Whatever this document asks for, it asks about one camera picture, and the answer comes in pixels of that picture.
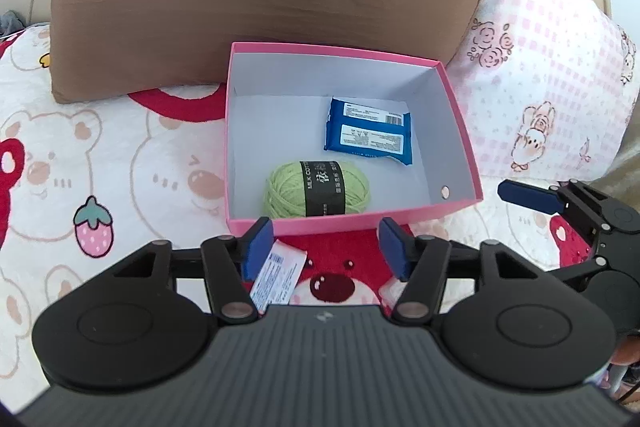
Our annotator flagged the brown embroidered pillow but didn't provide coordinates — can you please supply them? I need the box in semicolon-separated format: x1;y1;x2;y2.
50;0;508;105

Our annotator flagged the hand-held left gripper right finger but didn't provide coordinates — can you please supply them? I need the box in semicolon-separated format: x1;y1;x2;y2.
378;217;556;325

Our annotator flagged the grey plush toy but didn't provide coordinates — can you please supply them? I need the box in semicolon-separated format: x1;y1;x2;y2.
0;9;26;36

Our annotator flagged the pink checked cartoon pillow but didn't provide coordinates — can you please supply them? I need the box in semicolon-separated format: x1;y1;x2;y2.
447;0;640;180

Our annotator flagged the small white tissue packet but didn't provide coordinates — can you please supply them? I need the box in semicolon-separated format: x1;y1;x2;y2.
249;241;308;314

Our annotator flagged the pink cardboard box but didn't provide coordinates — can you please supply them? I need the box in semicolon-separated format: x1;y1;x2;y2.
223;42;485;238

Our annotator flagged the person's right hand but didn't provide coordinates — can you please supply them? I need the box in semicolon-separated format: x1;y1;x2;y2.
611;334;640;366

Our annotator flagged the blue wet wipes packet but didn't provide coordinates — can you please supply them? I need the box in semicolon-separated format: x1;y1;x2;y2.
324;97;415;166

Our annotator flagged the green yarn ball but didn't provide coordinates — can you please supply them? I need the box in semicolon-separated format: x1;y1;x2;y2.
263;160;373;219

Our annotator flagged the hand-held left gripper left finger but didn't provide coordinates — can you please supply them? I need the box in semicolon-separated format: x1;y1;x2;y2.
95;216;275;325

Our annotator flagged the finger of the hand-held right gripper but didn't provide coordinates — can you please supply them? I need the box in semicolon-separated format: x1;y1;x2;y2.
497;178;640;244
550;256;612;291

